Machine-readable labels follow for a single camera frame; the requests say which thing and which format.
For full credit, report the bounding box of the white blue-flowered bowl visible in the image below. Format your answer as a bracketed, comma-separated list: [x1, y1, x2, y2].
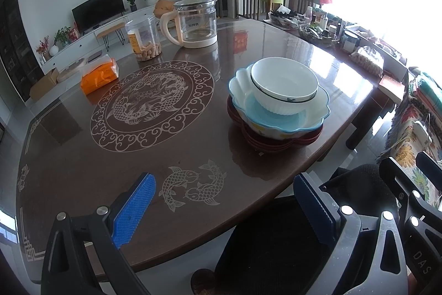
[251, 57, 319, 103]

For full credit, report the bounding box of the scalloped white and blue bowl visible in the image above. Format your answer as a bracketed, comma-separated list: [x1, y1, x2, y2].
[228, 66, 330, 140]

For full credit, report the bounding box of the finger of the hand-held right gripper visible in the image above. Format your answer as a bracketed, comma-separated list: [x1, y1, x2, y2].
[379, 157, 429, 213]
[416, 152, 442, 185]

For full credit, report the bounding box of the white power strip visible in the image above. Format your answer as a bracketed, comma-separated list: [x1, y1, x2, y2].
[412, 120, 437, 143]

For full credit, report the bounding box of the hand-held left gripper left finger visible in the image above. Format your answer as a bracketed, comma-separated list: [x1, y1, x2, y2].
[41, 172, 157, 295]

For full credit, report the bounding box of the dark wooden crib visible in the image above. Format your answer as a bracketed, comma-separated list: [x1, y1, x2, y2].
[235, 0, 328, 21]

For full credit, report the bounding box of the clear plastic snack jar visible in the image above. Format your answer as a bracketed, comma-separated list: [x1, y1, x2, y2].
[125, 14, 163, 62]

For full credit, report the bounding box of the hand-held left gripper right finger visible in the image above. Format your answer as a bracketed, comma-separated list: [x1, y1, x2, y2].
[293, 172, 410, 295]

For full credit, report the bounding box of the bushy green potted plant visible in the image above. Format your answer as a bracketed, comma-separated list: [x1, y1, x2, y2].
[53, 26, 71, 47]

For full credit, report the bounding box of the white television cabinet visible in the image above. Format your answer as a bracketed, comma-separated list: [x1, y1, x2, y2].
[39, 0, 163, 74]

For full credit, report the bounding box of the cardboard box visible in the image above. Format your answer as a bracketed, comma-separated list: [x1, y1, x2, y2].
[29, 68, 60, 101]

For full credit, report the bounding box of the white storage box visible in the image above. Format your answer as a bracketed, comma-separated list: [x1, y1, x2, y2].
[345, 27, 410, 81]

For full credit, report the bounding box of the dark glass display cabinet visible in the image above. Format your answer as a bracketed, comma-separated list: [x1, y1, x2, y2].
[0, 0, 35, 102]

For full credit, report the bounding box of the red flower arrangement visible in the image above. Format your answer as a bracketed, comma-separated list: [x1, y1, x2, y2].
[36, 36, 51, 61]

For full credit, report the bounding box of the wicker basket of toiletries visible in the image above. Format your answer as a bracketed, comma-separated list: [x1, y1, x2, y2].
[269, 6, 341, 45]

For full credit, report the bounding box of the wooden bench with hairpin legs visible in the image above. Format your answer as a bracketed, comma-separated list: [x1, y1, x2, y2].
[95, 22, 125, 52]

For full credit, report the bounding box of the person's left hand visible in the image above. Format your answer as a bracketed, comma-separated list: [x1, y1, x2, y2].
[191, 268, 217, 295]

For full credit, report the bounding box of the black television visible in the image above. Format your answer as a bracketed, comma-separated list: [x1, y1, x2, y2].
[71, 0, 125, 35]

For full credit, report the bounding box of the round beige floor cushion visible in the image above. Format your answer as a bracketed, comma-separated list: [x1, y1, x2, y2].
[57, 58, 87, 82]

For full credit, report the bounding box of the glass kettle with cream handle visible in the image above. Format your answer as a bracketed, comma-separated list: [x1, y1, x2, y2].
[159, 0, 219, 49]

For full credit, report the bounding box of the clear bag of peanuts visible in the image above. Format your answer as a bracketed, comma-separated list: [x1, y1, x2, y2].
[350, 46, 385, 76]

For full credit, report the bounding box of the orange tissue pack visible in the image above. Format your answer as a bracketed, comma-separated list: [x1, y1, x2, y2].
[80, 54, 120, 96]

